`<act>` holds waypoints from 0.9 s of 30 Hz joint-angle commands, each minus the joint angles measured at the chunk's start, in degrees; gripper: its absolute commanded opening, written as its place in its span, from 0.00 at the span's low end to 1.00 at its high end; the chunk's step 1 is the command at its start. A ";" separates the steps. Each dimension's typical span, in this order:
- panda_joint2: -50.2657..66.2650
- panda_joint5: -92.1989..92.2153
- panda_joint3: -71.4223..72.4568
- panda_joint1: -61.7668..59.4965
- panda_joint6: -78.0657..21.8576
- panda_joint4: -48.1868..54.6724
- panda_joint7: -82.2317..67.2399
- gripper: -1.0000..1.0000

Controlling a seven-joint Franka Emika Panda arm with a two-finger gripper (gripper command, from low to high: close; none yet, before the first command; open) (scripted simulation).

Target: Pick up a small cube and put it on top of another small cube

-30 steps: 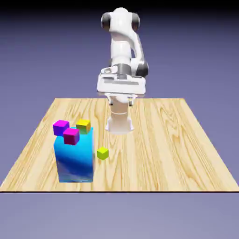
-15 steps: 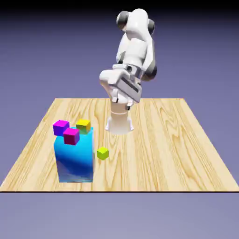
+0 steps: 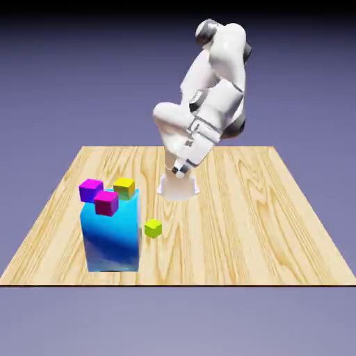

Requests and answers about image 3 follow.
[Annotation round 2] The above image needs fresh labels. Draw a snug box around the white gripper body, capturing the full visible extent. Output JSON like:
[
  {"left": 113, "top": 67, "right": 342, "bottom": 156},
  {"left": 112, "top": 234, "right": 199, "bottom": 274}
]
[{"left": 177, "top": 132, "right": 214, "bottom": 168}]

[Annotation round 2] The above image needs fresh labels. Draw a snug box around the small yellow cube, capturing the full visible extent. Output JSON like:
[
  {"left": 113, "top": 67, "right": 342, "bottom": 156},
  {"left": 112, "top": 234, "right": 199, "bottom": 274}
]
[{"left": 113, "top": 177, "right": 136, "bottom": 201}]

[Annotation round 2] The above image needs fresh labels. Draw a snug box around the small lime cube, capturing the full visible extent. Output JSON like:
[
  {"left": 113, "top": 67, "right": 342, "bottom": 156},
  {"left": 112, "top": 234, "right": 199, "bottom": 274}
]
[{"left": 143, "top": 218, "right": 163, "bottom": 239}]

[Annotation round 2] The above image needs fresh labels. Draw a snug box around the small magenta cube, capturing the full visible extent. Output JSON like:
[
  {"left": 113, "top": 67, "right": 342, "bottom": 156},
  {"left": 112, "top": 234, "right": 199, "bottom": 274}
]
[{"left": 93, "top": 190, "right": 120, "bottom": 217}]

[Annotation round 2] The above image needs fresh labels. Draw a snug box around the small purple cube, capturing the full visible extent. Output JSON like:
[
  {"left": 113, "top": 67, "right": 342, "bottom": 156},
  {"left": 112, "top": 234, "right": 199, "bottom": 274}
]
[{"left": 78, "top": 178, "right": 104, "bottom": 204}]

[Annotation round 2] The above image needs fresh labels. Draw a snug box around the large blue box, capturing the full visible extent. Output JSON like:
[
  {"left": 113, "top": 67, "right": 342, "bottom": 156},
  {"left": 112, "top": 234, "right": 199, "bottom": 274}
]
[{"left": 79, "top": 188, "right": 140, "bottom": 273}]

